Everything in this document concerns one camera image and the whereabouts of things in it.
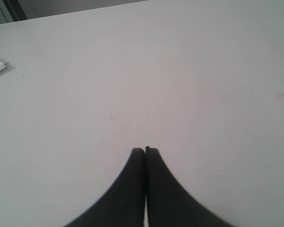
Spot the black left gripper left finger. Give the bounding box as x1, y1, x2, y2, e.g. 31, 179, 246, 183
67, 148, 146, 227

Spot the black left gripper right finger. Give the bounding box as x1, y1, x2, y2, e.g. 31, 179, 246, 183
145, 147, 231, 227

